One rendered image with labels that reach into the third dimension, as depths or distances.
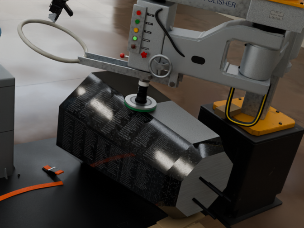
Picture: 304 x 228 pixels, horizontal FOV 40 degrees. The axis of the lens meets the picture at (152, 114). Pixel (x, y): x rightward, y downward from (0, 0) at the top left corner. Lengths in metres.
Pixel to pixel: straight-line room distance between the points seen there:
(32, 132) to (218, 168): 2.02
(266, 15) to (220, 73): 0.42
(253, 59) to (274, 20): 0.25
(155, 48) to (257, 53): 0.59
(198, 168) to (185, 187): 0.15
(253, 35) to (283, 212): 1.80
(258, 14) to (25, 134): 2.51
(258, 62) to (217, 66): 0.23
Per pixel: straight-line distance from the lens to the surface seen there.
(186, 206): 2.66
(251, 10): 2.34
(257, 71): 2.45
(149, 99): 2.81
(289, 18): 2.35
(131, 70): 2.65
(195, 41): 2.44
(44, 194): 3.28
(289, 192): 4.00
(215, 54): 2.44
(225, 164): 2.71
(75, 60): 2.74
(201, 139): 2.56
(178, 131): 2.58
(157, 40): 2.49
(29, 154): 3.72
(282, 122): 3.32
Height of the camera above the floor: 2.08
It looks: 27 degrees down
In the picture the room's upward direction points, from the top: 11 degrees clockwise
